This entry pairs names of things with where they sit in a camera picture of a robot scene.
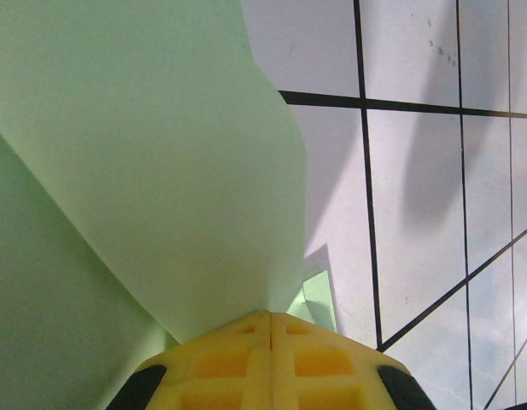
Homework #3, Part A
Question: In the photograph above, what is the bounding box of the green paper sheet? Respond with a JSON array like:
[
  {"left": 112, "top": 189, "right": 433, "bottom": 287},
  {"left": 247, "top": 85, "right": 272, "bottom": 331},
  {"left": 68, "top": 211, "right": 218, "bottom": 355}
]
[{"left": 0, "top": 0, "right": 337, "bottom": 410}]

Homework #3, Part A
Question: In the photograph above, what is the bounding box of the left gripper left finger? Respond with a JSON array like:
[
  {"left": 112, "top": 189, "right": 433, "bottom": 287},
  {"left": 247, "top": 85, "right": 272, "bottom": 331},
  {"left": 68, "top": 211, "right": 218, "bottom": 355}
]
[{"left": 106, "top": 309, "right": 272, "bottom": 410}]

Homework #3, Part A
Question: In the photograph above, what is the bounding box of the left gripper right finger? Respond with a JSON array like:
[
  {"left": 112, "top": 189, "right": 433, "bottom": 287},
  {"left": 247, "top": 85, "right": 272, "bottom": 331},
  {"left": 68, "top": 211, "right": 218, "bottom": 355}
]
[{"left": 269, "top": 310, "right": 438, "bottom": 410}]

